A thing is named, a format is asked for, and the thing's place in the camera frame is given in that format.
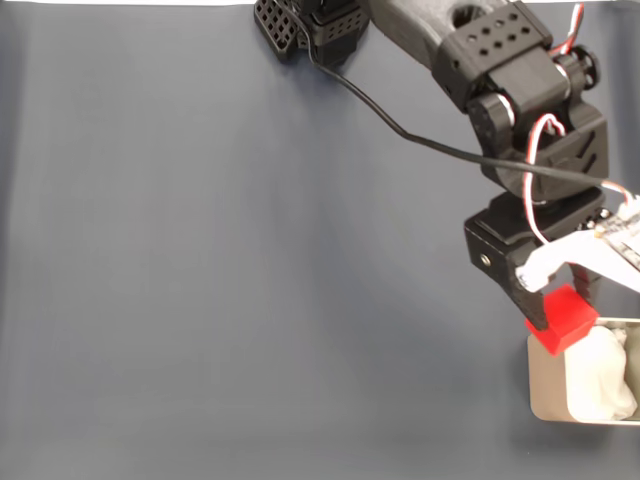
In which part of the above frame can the red cube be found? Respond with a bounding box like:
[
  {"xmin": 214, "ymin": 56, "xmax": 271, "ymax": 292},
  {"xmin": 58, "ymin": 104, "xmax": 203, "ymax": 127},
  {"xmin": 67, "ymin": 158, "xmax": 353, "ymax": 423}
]
[{"xmin": 524, "ymin": 283, "xmax": 601, "ymax": 357}]

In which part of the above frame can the beige box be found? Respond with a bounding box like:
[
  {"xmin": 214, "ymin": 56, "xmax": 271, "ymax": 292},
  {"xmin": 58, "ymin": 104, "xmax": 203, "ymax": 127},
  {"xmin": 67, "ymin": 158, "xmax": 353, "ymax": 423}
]
[{"xmin": 527, "ymin": 317, "xmax": 640, "ymax": 427}]

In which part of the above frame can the white crumpled tissue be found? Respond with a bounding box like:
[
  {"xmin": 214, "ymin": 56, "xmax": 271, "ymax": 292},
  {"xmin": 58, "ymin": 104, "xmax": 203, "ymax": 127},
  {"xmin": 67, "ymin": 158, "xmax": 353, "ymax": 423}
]
[{"xmin": 564, "ymin": 324, "xmax": 640, "ymax": 422}]

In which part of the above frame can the blue grey table mat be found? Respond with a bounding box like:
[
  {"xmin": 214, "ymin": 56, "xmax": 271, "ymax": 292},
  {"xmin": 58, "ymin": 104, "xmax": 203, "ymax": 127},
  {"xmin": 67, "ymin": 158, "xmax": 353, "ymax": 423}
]
[{"xmin": 0, "ymin": 3, "xmax": 640, "ymax": 480}]

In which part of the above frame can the white camera board mount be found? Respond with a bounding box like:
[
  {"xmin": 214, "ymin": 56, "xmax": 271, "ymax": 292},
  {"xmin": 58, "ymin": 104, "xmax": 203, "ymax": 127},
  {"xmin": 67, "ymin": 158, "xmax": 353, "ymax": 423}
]
[{"xmin": 516, "ymin": 196, "xmax": 640, "ymax": 294}]

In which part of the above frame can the red white servo wire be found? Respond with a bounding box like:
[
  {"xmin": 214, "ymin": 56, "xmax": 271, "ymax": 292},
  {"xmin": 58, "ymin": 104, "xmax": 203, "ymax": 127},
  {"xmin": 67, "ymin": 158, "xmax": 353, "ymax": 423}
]
[{"xmin": 524, "ymin": 113, "xmax": 569, "ymax": 247}]

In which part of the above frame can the black camera cable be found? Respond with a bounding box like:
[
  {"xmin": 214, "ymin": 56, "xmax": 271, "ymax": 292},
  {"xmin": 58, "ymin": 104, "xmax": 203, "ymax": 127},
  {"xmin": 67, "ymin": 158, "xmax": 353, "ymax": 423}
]
[{"xmin": 298, "ymin": 27, "xmax": 636, "ymax": 206}]

